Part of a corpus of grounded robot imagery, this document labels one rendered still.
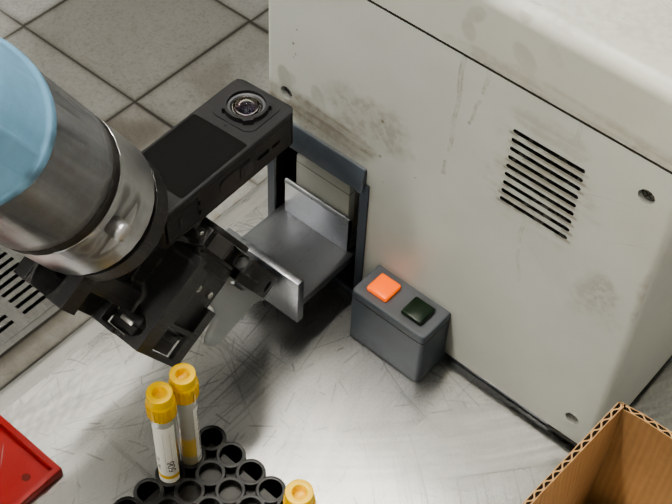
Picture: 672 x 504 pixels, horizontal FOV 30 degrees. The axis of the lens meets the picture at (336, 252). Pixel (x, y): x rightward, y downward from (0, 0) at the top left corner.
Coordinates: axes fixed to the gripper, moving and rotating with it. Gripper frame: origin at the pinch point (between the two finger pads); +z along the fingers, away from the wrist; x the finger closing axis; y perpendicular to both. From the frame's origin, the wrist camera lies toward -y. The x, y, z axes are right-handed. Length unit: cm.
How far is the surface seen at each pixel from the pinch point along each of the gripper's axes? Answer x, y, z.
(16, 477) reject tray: -2.5, 18.7, -5.6
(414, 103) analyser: 6.9, -12.8, -10.7
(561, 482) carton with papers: 25.2, -0.4, -9.7
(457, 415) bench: 14.9, -0.1, 5.5
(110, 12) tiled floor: -115, -24, 120
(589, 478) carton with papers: 25.4, -1.4, -4.4
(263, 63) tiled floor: -84, -32, 125
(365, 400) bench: 9.8, 2.6, 3.9
